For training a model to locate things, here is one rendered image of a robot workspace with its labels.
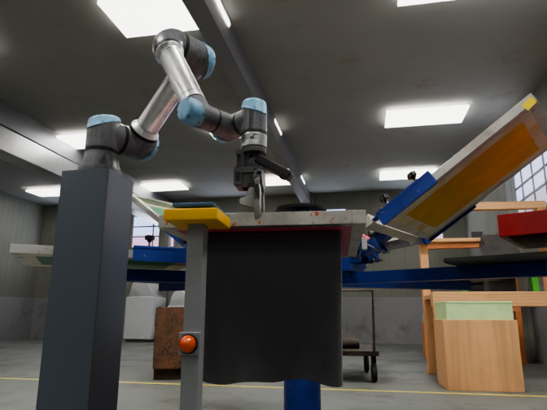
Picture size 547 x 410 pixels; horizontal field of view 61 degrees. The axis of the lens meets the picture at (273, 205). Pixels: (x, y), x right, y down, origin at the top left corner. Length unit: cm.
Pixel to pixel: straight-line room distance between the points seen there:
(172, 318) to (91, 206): 382
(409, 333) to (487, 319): 697
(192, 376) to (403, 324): 1097
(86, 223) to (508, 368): 428
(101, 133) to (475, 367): 417
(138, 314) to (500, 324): 914
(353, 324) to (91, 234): 1058
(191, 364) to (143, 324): 1119
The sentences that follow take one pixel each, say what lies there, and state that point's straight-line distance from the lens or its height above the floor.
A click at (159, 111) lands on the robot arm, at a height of 144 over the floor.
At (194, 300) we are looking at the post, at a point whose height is 74.
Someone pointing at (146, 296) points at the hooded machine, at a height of 110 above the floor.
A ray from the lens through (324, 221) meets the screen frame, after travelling 127.
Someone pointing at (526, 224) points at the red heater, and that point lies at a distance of 205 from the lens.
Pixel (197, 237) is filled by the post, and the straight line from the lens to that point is 112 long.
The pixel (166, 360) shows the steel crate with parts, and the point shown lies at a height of 21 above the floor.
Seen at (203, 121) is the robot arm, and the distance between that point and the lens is 136.
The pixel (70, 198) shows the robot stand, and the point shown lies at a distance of 174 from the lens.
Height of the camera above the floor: 72
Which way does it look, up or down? 13 degrees up
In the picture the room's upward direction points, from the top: straight up
